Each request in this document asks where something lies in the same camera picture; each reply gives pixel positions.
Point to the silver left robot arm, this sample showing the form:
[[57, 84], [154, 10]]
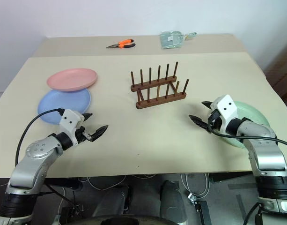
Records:
[[33, 161]]

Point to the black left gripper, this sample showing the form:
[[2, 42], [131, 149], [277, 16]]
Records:
[[83, 136]]

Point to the dark rounded robot foot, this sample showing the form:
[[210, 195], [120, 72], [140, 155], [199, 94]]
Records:
[[112, 201], [172, 201]]

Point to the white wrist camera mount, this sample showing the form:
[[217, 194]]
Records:
[[69, 122], [225, 109]]

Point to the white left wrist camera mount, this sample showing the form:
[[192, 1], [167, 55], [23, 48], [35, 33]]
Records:
[[69, 122]]

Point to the blue plate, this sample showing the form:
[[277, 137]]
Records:
[[63, 103]]

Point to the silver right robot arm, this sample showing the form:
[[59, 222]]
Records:
[[265, 150]]

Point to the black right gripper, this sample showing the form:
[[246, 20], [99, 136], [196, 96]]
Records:
[[214, 122]]

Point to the clear plastic bag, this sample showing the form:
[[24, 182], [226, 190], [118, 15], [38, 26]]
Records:
[[171, 39]]

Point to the green plate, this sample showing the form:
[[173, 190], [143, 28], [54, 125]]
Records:
[[253, 117]]

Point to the wooden dish rack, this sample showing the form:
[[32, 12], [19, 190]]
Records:
[[158, 87]]

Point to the pink plate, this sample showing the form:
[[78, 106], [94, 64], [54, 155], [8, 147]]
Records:
[[71, 79]]

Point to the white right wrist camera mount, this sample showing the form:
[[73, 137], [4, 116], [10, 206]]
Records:
[[225, 109]]

